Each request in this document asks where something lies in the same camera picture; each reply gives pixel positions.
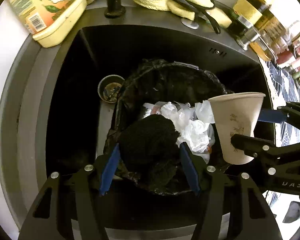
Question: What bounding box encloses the black cloth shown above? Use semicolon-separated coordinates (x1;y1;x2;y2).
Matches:
119;114;180;190

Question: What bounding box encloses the sink drain strainer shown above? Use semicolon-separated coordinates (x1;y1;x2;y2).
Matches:
97;75;125;103

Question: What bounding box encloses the blue patterned tablecloth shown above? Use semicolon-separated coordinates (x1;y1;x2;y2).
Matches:
258;55;300;208

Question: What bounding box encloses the dark kitchen sink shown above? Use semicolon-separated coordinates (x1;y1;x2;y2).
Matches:
0;0;278;233

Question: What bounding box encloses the beige paper cup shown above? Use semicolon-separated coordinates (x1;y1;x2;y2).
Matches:
208;92;266;165

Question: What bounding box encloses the red label sauce bottle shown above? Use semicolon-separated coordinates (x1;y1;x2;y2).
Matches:
276;46;300;72

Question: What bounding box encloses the large cooking oil jug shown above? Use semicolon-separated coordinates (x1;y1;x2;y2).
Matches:
250;9;300;64

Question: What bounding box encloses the green yellow label bottle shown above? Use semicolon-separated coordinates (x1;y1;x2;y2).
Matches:
228;0;274;36

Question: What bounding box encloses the yellow sponge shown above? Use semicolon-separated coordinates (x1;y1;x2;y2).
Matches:
206;8;232;29

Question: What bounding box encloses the white tissue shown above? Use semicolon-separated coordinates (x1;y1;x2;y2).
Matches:
177;120;215;154

